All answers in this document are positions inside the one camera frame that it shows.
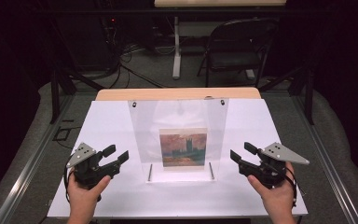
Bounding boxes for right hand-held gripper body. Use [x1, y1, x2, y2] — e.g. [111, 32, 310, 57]
[239, 142, 310, 189]

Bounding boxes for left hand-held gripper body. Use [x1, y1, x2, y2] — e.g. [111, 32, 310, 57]
[65, 142, 110, 190]

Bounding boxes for clear acrylic photo frame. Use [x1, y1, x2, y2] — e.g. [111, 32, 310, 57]
[128, 98, 230, 184]

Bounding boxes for painting print photo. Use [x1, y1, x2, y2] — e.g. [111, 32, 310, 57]
[158, 127, 209, 172]

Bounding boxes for person's right hand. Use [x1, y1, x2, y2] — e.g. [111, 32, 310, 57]
[247, 161, 296, 216]

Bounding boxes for person's left hand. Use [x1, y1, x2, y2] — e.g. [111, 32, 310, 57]
[67, 169, 112, 216]

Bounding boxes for white board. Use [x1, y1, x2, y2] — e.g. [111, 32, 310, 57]
[47, 98, 309, 217]

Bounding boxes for wooden table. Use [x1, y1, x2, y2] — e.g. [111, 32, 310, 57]
[95, 87, 262, 102]

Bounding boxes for black metal stand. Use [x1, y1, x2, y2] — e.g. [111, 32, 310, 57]
[49, 66, 105, 125]
[258, 64, 315, 126]

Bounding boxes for black folding chair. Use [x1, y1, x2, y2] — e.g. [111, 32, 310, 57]
[197, 18, 281, 88]

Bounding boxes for black equipment rack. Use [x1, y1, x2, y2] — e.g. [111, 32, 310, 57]
[55, 12, 122, 73]

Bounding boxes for beige desk with white legs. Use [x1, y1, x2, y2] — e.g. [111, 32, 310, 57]
[154, 0, 288, 80]

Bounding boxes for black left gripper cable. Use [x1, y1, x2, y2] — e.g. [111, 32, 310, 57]
[62, 166, 76, 203]

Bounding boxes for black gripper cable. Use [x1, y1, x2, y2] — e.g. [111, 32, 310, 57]
[285, 167, 299, 208]
[62, 166, 76, 203]

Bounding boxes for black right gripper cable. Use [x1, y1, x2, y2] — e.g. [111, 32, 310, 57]
[285, 167, 299, 208]

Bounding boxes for aluminium rail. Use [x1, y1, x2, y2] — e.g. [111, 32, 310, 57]
[0, 92, 76, 224]
[292, 92, 358, 224]

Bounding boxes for black floor cables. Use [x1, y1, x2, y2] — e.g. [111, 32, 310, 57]
[105, 43, 169, 90]

